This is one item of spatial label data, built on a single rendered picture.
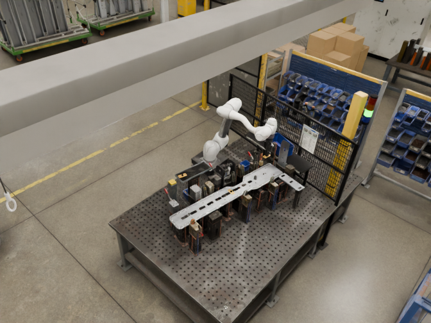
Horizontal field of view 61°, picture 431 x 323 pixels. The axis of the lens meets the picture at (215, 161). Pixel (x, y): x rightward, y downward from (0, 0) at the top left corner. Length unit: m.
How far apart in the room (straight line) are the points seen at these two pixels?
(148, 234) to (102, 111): 3.17
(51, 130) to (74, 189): 4.87
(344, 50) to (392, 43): 2.19
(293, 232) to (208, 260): 0.94
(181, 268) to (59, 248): 1.79
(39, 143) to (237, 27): 0.49
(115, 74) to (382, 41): 9.64
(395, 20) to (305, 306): 7.33
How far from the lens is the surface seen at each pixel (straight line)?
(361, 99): 3.69
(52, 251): 4.83
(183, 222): 3.48
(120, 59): 0.68
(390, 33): 10.07
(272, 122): 3.61
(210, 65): 0.85
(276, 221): 4.01
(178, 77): 0.78
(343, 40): 8.10
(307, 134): 4.17
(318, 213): 4.20
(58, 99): 0.63
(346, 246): 4.94
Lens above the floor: 3.60
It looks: 39 degrees down
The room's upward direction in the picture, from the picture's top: 3 degrees clockwise
